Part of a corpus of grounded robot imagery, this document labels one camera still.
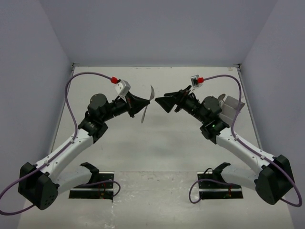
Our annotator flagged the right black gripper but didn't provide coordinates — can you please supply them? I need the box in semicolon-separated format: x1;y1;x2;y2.
155;85;208;124

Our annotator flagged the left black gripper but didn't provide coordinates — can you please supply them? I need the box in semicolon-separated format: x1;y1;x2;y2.
101;91;150;122

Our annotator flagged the plain steel spoon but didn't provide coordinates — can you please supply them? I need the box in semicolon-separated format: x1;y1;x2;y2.
218;94;226;101

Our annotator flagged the clear plastic utensil container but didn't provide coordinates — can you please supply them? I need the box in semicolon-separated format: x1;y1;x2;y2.
219;96;239;126

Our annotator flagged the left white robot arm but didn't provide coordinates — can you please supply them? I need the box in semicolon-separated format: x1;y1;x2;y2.
18;93;150;210

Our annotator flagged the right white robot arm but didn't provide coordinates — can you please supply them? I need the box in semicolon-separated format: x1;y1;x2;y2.
155;88;295;205

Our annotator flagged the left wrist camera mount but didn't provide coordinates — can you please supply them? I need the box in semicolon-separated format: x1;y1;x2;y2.
111;77;131;97

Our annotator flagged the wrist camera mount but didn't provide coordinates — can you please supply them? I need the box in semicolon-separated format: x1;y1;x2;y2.
190;74;204;89
111;77;131;97

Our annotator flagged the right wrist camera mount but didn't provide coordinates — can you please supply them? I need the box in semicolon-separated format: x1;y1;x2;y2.
190;74;204;89

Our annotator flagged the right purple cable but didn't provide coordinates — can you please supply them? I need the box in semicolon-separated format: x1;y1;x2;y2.
189;74;303;207

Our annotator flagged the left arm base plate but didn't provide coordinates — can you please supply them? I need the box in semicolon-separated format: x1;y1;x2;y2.
69;172;114;200

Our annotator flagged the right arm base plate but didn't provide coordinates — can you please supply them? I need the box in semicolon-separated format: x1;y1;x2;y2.
197;171;244;200

